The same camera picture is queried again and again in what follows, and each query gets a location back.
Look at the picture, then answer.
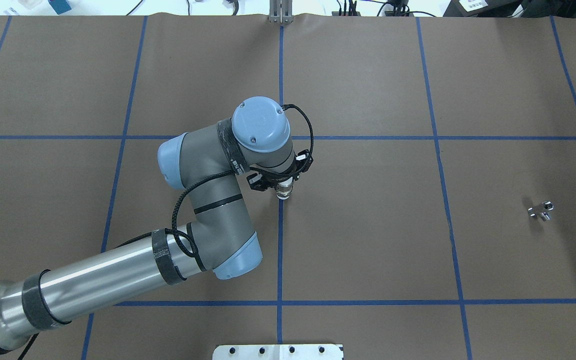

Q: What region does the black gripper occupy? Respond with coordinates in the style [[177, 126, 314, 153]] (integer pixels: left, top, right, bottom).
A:
[[246, 149, 314, 192]]

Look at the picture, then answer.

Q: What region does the white PPR valve with handle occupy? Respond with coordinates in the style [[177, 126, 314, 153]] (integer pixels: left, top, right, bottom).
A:
[[274, 178, 294, 201]]

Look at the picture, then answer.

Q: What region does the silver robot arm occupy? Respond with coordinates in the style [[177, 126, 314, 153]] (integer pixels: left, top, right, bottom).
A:
[[0, 96, 314, 356]]

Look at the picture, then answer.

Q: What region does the chrome pipe tee fitting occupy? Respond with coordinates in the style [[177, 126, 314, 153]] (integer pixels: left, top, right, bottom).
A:
[[526, 201, 554, 222]]

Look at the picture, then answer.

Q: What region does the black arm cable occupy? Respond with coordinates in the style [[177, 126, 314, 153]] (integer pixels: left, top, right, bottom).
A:
[[170, 103, 315, 273]]

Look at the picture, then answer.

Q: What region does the white central pedestal column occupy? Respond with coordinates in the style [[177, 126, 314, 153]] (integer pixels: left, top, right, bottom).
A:
[[212, 343, 345, 360]]

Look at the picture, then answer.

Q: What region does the aluminium frame post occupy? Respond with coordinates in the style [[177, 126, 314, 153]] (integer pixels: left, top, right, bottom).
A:
[[268, 0, 294, 27]]

